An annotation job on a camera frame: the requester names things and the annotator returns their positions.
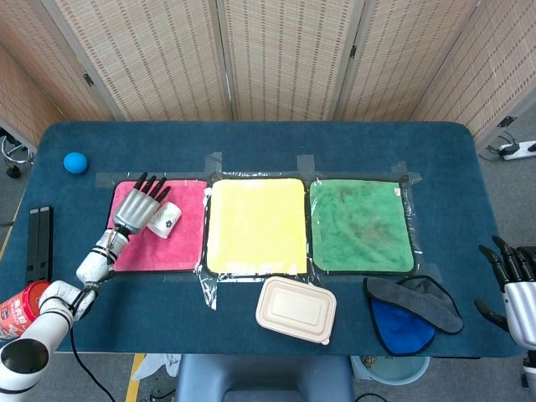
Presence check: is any white plastic bag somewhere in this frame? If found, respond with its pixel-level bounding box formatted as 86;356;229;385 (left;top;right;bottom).
132;353;182;381

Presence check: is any white power strip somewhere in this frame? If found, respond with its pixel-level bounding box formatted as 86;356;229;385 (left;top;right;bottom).
500;141;536;161

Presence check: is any black rectangular bar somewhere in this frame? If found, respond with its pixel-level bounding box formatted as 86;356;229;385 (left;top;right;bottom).
37;204;54;282
25;208;42;286

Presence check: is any yellow towel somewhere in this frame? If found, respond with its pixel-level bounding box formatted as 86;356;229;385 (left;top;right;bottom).
204;177;310;276

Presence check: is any small white paper cup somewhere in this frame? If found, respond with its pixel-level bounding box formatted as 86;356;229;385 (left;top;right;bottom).
146;201;183;240

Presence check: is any pink towel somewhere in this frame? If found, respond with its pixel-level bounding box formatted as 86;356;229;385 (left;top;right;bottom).
99;178;209;274

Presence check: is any light blue bucket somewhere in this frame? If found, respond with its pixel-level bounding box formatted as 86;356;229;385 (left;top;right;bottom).
350;355;431;387

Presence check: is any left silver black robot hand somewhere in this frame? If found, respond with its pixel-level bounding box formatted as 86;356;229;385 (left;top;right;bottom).
107;171;172;235

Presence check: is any dark blue table cover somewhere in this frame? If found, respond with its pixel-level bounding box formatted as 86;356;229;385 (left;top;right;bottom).
0;121;524;359

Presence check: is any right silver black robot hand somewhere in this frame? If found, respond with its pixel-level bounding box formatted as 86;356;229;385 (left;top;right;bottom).
474;235;536;351

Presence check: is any green towel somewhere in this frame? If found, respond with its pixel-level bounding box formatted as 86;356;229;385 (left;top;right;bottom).
308;178;416;276

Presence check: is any red printed canister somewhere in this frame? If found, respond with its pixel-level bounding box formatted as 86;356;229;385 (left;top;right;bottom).
0;281;51;340

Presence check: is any woven bamboo screen panel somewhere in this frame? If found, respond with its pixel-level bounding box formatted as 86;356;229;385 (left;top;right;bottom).
0;0;70;147
332;0;493;122
412;0;536;146
41;0;235;122
215;0;368;122

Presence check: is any blue ball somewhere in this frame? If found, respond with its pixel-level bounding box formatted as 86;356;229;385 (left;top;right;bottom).
63;152;90;174

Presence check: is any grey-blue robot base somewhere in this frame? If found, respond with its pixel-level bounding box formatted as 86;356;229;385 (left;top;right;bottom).
174;354;356;402

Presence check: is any beige lidded food container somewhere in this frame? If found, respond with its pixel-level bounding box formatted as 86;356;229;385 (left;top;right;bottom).
255;275;338;346

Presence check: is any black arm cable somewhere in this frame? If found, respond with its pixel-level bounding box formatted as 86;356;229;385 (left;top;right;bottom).
69;326;116;402

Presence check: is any blue and grey folded cloth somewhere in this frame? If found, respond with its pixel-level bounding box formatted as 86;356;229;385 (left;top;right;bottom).
363;275;465;357

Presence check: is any chrome stool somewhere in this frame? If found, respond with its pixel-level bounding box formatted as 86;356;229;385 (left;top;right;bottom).
0;134;34;179

